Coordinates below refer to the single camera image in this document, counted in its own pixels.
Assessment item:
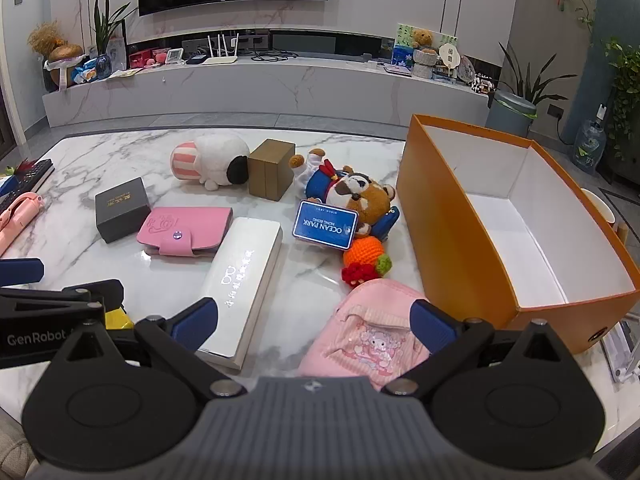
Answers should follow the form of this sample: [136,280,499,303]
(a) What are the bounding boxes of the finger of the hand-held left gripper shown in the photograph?
[0,280,126,313]
[0,258,45,287]

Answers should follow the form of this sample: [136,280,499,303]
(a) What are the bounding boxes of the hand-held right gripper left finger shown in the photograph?
[50,297,246,398]

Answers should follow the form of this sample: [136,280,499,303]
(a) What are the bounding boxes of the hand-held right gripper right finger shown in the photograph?
[382,299,586,396]

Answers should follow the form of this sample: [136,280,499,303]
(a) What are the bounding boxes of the long white case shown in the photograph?
[192,216,283,372]

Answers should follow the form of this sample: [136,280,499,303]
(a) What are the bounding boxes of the pink plush pouch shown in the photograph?
[298,280,433,378]

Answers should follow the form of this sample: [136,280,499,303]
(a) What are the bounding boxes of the orange storage box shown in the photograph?
[396,114,640,356]

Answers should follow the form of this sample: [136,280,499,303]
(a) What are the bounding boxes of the small black box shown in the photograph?
[95,177,152,244]

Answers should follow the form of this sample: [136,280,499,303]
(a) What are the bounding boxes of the crocheted orange toy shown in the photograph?
[341,237,392,287]

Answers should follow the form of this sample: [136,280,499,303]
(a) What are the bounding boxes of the pink notebook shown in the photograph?
[136,206,234,257]

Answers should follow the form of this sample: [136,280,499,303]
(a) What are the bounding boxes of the red panda plush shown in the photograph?
[289,148,401,241]

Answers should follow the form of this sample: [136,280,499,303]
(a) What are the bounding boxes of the small blue box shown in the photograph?
[292,200,359,250]

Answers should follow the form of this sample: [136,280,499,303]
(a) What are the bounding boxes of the white sheep plush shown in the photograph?
[170,134,251,190]

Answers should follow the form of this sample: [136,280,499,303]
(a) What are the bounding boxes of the brown cardboard box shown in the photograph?
[247,139,297,202]

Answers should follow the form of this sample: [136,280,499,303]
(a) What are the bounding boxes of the yellow object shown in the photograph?
[105,307,135,330]

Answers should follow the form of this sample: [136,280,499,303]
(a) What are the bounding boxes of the pink folding stand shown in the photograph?
[0,192,45,257]

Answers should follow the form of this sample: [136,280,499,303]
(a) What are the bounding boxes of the silver metal stand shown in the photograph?
[600,320,640,386]

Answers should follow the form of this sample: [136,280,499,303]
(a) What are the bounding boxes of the blue snack packet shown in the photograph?
[70,57,98,83]

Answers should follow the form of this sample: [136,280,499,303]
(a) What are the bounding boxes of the golden gourd ornament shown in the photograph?
[44,44,85,93]

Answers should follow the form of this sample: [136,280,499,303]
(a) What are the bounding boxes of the grey pedal trash can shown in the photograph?
[485,90,538,138]

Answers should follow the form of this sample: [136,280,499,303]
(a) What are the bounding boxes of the dried pampas bunch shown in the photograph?
[27,21,66,56]

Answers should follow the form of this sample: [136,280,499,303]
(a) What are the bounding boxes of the blue water jug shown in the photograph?
[572,105,608,176]

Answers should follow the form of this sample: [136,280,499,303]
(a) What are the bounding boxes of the pink boxes on console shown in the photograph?
[129,47,171,68]

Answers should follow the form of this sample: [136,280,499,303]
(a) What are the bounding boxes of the grey marble television console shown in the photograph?
[41,27,493,128]

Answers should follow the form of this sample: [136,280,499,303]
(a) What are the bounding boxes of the white woven basket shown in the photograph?
[411,49,438,79]

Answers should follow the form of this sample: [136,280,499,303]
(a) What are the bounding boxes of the green leafy plant in vase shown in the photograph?
[90,0,138,80]

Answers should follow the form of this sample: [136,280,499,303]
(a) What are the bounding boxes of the white router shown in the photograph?
[202,32,240,65]

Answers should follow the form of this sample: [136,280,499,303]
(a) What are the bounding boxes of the long-leaf floor plant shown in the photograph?
[499,42,576,107]

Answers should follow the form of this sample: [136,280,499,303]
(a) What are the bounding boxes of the round white paddle fan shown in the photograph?
[439,42,460,72]

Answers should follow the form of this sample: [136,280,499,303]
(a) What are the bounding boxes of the green picture card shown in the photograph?
[394,22,458,68]

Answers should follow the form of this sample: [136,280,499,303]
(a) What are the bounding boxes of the climbing green plant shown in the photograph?
[602,37,640,161]

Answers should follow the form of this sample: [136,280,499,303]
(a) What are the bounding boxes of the black cables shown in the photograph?
[250,40,297,62]

